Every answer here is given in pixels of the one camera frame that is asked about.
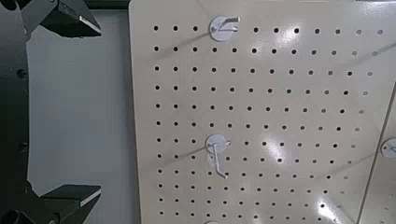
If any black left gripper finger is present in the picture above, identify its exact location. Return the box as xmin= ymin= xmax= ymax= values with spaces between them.
xmin=19 ymin=0 xmax=103 ymax=39
xmin=1 ymin=184 xmax=103 ymax=224

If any white partition board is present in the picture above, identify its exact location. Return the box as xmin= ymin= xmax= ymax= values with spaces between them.
xmin=26 ymin=8 xmax=138 ymax=224

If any white metal peg hook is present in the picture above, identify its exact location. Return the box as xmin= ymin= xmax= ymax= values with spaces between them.
xmin=208 ymin=15 xmax=241 ymax=42
xmin=205 ymin=133 xmax=232 ymax=180
xmin=380 ymin=138 xmax=396 ymax=159

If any beige metal pegboard panel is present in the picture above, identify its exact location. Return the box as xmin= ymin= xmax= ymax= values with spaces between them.
xmin=128 ymin=0 xmax=396 ymax=224

